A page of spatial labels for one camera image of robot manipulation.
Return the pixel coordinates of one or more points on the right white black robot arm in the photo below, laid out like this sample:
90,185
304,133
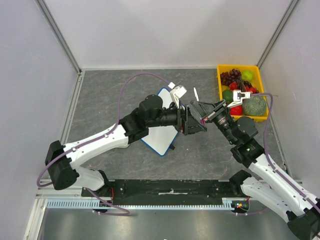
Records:
299,208

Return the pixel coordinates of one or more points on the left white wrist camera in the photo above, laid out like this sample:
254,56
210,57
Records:
176,92

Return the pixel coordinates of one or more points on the white marker pen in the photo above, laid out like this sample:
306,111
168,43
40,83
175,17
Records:
196,94

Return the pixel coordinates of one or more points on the dark red grape bunch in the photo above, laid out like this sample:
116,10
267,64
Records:
229,77

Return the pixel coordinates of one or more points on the red cherry cluster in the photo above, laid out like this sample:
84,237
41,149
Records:
244,86

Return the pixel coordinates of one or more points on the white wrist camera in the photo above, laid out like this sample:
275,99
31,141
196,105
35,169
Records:
238,97
176,92

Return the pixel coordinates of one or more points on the dark green lime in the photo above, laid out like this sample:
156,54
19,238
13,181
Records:
227,95

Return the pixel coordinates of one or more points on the left aluminium frame post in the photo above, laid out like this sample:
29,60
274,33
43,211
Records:
58,34

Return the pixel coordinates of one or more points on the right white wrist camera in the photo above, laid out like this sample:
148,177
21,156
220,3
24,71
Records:
238,97

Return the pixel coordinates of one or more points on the yellow plastic bin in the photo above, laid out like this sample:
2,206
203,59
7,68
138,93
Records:
256,82

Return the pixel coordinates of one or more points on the netted green melon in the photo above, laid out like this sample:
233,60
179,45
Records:
254,106

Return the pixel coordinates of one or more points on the grey whiteboard eraser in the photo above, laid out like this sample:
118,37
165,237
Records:
124,146

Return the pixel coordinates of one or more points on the right aluminium frame post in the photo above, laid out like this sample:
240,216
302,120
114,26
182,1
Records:
278,31

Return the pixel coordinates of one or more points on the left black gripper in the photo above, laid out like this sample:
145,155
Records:
186,123

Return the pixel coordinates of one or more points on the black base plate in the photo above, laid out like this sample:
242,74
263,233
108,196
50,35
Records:
169,192

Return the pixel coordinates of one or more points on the blue framed whiteboard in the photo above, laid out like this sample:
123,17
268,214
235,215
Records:
160,138

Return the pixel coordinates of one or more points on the light green apple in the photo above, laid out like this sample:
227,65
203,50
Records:
247,75

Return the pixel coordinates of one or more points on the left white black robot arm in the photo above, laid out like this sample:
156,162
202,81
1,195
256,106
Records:
63,162

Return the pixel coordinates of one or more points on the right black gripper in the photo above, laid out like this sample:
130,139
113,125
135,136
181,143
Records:
215,111

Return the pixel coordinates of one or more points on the aluminium frame post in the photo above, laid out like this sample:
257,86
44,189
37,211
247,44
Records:
58,34
278,31

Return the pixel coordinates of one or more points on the red apple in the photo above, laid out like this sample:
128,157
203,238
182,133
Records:
236,110

